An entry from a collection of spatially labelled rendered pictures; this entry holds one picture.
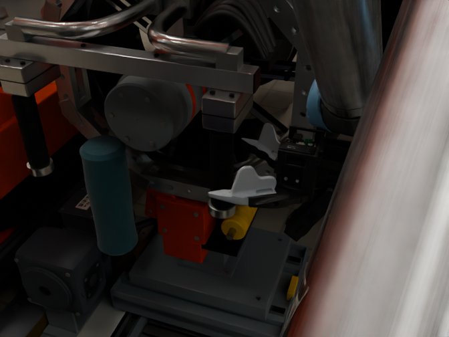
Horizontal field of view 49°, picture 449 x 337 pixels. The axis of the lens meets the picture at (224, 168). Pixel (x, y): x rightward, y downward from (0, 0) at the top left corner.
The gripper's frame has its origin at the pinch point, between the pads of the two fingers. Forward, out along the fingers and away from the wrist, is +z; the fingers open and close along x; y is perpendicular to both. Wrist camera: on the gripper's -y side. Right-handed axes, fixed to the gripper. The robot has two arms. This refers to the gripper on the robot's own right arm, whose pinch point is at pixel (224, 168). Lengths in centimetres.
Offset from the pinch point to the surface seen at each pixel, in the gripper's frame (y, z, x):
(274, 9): 17.8, -1.2, -21.0
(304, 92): 3.6, -7.3, -21.8
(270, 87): -83, 41, -201
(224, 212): -7.0, -0.7, 1.9
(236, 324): -66, 5, -23
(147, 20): 9.9, 27.0, -31.0
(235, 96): 12.0, -1.5, -0.2
